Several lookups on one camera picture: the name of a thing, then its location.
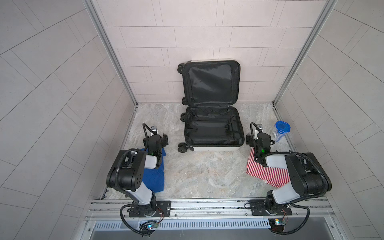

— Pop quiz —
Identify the clear cup blue lid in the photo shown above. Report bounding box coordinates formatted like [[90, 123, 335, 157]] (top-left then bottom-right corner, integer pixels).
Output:
[[272, 121, 291, 143]]

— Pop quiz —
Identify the blue t-shirt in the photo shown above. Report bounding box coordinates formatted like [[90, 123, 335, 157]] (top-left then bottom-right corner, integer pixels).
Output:
[[143, 148, 166, 193]]

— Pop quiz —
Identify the red white striped cloth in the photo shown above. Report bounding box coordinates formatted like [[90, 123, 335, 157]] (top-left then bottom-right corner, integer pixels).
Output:
[[246, 148, 290, 188]]

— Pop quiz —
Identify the black suitcase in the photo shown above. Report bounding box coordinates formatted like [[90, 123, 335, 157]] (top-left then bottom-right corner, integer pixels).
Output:
[[177, 60, 245, 153]]

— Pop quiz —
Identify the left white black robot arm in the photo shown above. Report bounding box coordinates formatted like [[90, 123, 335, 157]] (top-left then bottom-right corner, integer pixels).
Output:
[[106, 123, 169, 217]]

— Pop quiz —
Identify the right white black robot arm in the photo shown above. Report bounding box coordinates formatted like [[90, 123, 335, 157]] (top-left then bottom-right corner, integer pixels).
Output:
[[246, 123, 332, 215]]

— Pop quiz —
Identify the right small circuit board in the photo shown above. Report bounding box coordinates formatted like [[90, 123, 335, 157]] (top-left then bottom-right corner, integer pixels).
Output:
[[268, 218, 287, 233]]

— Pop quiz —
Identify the small circuit board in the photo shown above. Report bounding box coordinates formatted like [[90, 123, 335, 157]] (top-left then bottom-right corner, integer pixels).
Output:
[[140, 221, 159, 232], [268, 218, 287, 233]]

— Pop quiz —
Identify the left small circuit board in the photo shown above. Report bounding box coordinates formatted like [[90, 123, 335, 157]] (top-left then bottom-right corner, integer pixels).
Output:
[[140, 221, 159, 232]]

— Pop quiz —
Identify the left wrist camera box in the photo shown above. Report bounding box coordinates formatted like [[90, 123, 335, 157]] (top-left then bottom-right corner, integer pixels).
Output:
[[151, 126, 158, 135]]

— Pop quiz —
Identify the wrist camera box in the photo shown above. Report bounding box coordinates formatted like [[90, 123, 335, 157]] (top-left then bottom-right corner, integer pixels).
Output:
[[151, 126, 158, 135], [255, 125, 263, 133]]

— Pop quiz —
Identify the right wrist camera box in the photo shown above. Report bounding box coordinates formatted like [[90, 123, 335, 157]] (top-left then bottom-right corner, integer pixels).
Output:
[[255, 125, 263, 133]]

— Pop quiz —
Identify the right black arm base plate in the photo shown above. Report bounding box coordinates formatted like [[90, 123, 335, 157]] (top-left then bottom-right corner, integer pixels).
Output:
[[248, 199, 292, 216]]

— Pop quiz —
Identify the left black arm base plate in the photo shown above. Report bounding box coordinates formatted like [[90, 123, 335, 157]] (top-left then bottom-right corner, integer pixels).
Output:
[[127, 201, 172, 218]]

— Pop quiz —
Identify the aluminium mounting rail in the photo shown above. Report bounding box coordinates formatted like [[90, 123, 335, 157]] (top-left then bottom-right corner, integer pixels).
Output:
[[85, 198, 335, 231]]

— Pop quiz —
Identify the left aluminium corner post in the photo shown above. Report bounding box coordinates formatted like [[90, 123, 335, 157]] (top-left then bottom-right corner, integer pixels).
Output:
[[83, 0, 138, 107]]

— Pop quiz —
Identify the aluminium corner post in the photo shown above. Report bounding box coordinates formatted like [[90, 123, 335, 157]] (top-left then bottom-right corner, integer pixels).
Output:
[[83, 0, 138, 107], [272, 0, 337, 106]]

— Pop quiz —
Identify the right aluminium corner post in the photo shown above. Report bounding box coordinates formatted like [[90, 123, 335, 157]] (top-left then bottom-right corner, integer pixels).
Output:
[[272, 0, 337, 106]]

